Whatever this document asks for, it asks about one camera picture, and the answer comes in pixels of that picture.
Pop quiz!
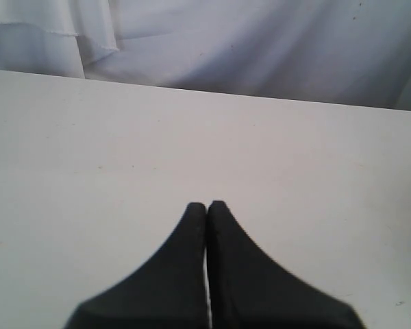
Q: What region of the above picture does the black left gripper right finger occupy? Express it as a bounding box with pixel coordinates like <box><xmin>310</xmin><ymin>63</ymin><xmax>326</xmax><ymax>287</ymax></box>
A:
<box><xmin>206</xmin><ymin>201</ymin><xmax>364</xmax><ymax>328</ymax></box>

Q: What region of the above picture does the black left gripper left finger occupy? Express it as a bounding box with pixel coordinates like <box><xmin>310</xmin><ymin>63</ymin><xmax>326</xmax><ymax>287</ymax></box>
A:
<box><xmin>65</xmin><ymin>203</ymin><xmax>206</xmax><ymax>328</ymax></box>

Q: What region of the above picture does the white backdrop curtain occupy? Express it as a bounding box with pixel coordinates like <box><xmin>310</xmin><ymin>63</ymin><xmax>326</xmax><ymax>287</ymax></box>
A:
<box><xmin>0</xmin><ymin>1</ymin><xmax>411</xmax><ymax>110</ymax></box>

